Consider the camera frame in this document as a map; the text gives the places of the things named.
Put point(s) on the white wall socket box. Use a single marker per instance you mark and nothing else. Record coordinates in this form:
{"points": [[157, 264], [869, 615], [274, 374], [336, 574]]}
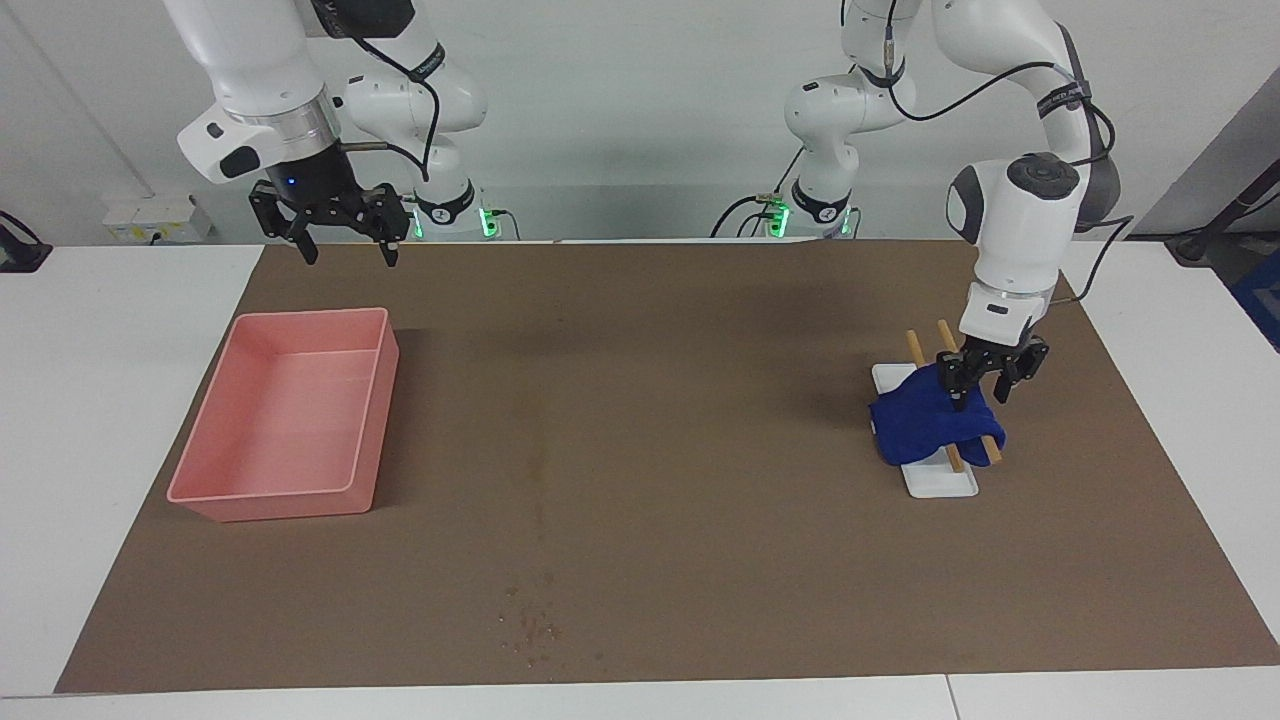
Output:
{"points": [[150, 215]]}

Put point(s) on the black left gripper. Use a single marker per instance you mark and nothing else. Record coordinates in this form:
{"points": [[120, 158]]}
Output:
{"points": [[1000, 358]]}

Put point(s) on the blue towel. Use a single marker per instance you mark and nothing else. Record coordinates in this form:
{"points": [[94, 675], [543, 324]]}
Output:
{"points": [[925, 420]]}

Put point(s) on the brown table mat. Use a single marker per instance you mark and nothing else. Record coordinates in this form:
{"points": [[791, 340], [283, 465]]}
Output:
{"points": [[700, 450]]}

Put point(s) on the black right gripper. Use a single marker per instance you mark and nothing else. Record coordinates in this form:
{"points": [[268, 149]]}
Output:
{"points": [[320, 190]]}

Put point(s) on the pink plastic bin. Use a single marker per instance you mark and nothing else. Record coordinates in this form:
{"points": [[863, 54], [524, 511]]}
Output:
{"points": [[290, 420]]}

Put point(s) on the black stand leg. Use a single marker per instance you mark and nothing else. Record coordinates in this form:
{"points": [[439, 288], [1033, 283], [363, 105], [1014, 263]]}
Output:
{"points": [[1195, 245]]}

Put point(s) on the white rack with wooden rods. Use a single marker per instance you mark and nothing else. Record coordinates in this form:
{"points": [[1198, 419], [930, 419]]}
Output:
{"points": [[940, 482]]}

